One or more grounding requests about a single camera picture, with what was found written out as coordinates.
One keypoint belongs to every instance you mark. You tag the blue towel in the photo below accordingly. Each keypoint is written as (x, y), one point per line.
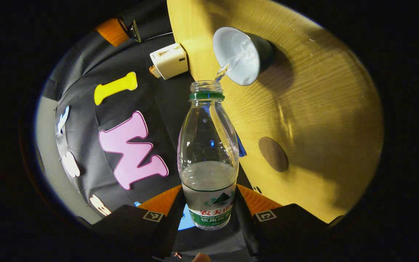
(241, 147)

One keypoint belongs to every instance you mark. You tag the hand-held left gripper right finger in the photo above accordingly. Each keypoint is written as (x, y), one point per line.
(247, 233)

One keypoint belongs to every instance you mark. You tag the clear plastic water bottle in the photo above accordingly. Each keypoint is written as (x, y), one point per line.
(207, 174)

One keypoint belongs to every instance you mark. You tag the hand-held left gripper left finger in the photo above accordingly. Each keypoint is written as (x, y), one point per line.
(171, 225)

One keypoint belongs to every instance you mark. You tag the round brown coaster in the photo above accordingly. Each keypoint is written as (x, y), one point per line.
(273, 154)

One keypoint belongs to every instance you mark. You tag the toast slice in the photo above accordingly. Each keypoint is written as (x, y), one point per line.
(154, 71)

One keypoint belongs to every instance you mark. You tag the green teacup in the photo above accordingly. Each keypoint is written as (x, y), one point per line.
(238, 54)

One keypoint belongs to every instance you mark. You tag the white toaster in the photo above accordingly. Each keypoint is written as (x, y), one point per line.
(171, 60)

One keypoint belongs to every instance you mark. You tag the black backdrop cloth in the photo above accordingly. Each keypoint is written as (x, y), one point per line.
(86, 72)

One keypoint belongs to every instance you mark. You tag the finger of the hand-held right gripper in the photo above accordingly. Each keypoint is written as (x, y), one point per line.
(112, 32)

